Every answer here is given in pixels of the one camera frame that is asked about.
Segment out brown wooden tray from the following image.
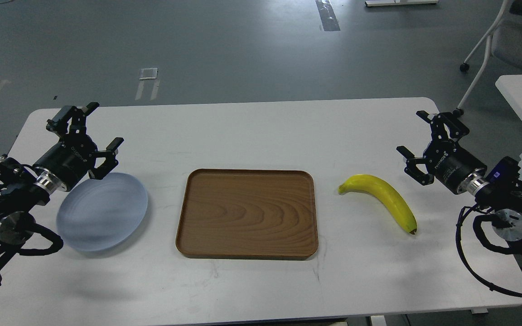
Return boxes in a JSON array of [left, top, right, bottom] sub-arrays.
[[175, 168, 319, 260]]

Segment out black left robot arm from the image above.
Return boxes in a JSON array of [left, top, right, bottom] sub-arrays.
[[0, 102, 124, 286]]

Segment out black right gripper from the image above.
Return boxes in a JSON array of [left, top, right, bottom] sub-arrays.
[[396, 110, 487, 195]]

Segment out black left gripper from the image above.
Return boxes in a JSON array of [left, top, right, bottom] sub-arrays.
[[33, 102, 124, 192]]

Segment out grey office chair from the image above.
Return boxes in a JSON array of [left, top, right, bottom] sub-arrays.
[[452, 0, 522, 117]]

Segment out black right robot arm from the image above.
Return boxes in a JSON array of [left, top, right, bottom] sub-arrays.
[[397, 110, 522, 297]]

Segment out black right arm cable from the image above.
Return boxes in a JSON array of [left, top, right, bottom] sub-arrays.
[[455, 205, 522, 302]]

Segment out yellow banana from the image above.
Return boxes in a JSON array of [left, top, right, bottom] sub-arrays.
[[337, 174, 418, 235]]

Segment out light blue plate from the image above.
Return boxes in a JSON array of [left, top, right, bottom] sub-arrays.
[[56, 173, 149, 252]]

